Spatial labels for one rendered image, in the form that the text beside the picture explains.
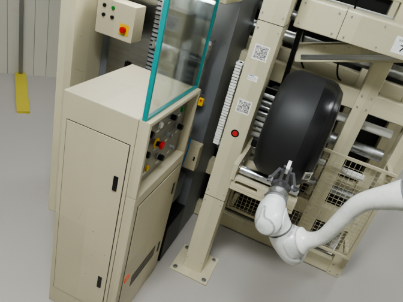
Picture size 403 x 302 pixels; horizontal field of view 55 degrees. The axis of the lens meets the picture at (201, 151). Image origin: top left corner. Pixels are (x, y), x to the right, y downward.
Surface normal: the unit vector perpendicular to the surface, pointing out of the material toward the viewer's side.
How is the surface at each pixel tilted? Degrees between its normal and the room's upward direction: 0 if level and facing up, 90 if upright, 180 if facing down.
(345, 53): 90
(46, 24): 90
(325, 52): 90
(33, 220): 0
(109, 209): 90
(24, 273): 0
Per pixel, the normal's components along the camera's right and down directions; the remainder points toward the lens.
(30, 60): 0.39, 0.53
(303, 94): -0.03, -0.44
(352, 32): -0.35, 0.38
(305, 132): -0.25, 0.06
